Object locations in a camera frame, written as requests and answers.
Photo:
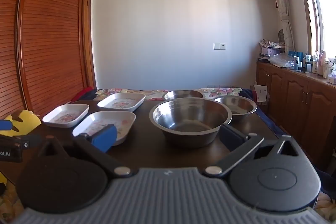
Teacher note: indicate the small stainless steel bowl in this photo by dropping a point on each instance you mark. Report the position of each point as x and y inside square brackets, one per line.
[236, 106]

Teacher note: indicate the large stainless steel bowl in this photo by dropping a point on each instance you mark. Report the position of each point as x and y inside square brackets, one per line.
[189, 119]

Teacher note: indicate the yellow plush toy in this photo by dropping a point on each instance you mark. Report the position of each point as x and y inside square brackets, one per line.
[29, 121]

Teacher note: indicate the clear plastic bag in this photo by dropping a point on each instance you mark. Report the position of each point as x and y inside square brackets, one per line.
[282, 60]

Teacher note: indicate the navy blue blanket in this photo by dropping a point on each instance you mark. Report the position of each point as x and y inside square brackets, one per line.
[267, 119]

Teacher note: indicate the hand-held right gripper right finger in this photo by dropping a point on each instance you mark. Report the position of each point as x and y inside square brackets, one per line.
[231, 138]

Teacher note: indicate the patterned white curtain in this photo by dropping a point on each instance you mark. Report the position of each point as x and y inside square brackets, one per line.
[282, 3]

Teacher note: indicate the white tissue box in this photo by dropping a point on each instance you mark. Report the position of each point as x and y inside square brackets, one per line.
[332, 78]

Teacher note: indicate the window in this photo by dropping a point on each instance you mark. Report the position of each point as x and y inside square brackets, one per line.
[325, 16]

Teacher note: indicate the hand fan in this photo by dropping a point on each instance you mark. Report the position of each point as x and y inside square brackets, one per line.
[281, 35]

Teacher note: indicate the medium stainless steel bowl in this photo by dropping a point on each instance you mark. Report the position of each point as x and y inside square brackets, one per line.
[181, 94]

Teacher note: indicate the white paper bag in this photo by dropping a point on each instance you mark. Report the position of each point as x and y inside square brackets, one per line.
[260, 94]

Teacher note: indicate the wooden cabinet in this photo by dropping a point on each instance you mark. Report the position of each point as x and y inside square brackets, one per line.
[296, 98]

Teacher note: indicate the white wall socket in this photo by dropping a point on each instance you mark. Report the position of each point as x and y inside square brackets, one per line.
[219, 46]

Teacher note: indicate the red cloth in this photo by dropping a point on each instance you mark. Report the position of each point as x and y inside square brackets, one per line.
[82, 92]

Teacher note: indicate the wooden slatted wardrobe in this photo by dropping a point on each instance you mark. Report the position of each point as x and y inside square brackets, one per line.
[47, 29]

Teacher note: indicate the row of toiletry bottles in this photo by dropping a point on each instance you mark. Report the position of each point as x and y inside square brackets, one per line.
[316, 62]

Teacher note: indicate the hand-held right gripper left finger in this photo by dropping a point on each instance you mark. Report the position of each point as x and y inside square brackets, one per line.
[105, 138]

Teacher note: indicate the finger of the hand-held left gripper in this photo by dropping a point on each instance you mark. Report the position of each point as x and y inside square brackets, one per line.
[29, 140]
[5, 125]

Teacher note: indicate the white floral rectangular plate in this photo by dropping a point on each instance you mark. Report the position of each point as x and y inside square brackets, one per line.
[118, 121]
[120, 103]
[65, 116]

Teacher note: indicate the wooden door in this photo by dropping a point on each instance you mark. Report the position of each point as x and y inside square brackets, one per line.
[88, 37]

